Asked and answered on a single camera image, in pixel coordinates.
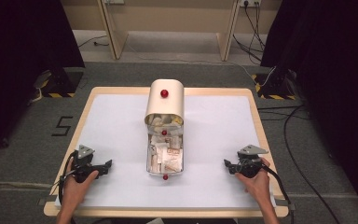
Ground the short drawer red knob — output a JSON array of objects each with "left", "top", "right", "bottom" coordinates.
[{"left": 145, "top": 113, "right": 185, "bottom": 137}]

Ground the white table sheet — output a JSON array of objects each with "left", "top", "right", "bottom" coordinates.
[{"left": 54, "top": 93, "right": 277, "bottom": 209}]

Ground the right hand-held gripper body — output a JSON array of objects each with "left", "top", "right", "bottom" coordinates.
[{"left": 231, "top": 144, "right": 270, "bottom": 179}]

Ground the grey table bracket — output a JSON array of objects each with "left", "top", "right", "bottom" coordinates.
[
  {"left": 36, "top": 195, "right": 58, "bottom": 207},
  {"left": 274, "top": 198, "right": 297, "bottom": 211}
]

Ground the pale wooden desk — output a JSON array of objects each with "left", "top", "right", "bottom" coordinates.
[{"left": 96, "top": 0, "right": 242, "bottom": 63}]

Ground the person's left hand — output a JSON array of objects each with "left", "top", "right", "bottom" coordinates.
[{"left": 62, "top": 157, "right": 101, "bottom": 210}]

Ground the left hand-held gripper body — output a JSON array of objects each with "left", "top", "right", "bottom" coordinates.
[{"left": 70, "top": 144, "right": 104, "bottom": 184}]

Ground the bundle of black wall cables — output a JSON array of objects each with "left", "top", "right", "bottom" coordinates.
[{"left": 232, "top": 2, "right": 268, "bottom": 63}]

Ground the person's right hand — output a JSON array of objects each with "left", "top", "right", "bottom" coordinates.
[{"left": 234, "top": 157, "right": 273, "bottom": 203}]

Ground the clear plastic container box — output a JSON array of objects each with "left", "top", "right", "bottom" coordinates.
[{"left": 145, "top": 133, "right": 186, "bottom": 182}]

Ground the thin white floor cable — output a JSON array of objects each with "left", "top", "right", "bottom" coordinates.
[{"left": 126, "top": 42, "right": 257, "bottom": 79}]

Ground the long black floor cable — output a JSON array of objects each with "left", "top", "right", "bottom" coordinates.
[{"left": 256, "top": 105, "right": 344, "bottom": 224}]

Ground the black curtain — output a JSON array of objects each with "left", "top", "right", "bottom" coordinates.
[
  {"left": 0, "top": 0, "right": 86, "bottom": 161},
  {"left": 259, "top": 0, "right": 358, "bottom": 216}
]

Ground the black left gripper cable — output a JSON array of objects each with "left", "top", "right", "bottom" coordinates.
[{"left": 57, "top": 150, "right": 77, "bottom": 207}]

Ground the pile of paper packets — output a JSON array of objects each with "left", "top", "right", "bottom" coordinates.
[{"left": 147, "top": 114, "right": 184, "bottom": 174}]

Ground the stand base with striped tape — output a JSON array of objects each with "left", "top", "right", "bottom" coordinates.
[
  {"left": 33, "top": 66, "right": 86, "bottom": 99},
  {"left": 251, "top": 68, "right": 297, "bottom": 101}
]

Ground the beige cylindrical lid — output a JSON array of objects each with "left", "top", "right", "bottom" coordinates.
[{"left": 144, "top": 78, "right": 186, "bottom": 126}]

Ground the white wall socket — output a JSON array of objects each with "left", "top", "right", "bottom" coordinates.
[{"left": 239, "top": 0, "right": 263, "bottom": 7}]

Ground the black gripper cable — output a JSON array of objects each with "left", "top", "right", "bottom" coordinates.
[
  {"left": 260, "top": 163, "right": 295, "bottom": 224},
  {"left": 57, "top": 150, "right": 77, "bottom": 207}
]

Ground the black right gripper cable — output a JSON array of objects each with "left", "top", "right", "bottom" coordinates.
[{"left": 260, "top": 163, "right": 295, "bottom": 224}]

